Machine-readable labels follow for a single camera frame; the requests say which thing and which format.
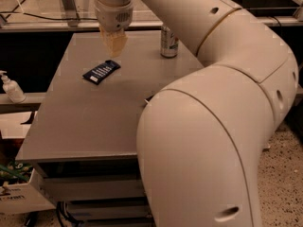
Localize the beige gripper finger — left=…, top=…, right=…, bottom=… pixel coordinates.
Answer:
left=99, top=26, right=112, bottom=54
left=111, top=30, right=128, bottom=58

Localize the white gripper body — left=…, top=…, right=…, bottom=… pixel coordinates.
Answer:
left=94, top=0, right=134, bottom=32

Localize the dark blue rxbar wrapper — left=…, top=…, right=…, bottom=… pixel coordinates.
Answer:
left=82, top=60, right=120, bottom=85

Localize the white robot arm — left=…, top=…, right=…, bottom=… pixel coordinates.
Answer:
left=95, top=0, right=298, bottom=227

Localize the silver soda can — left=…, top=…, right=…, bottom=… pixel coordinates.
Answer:
left=160, top=25, right=179, bottom=58

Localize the grey drawer cabinet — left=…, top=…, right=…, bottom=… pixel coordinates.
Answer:
left=18, top=31, right=202, bottom=227

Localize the white pump bottle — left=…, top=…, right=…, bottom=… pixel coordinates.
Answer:
left=0, top=70, right=26, bottom=103

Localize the white cardboard box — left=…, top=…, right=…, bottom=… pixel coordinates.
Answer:
left=0, top=111, right=56, bottom=216

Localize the left metal frame bracket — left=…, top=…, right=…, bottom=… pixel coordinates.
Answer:
left=61, top=0, right=79, bottom=27

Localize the black cable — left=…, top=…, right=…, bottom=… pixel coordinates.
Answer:
left=0, top=0, right=98, bottom=23

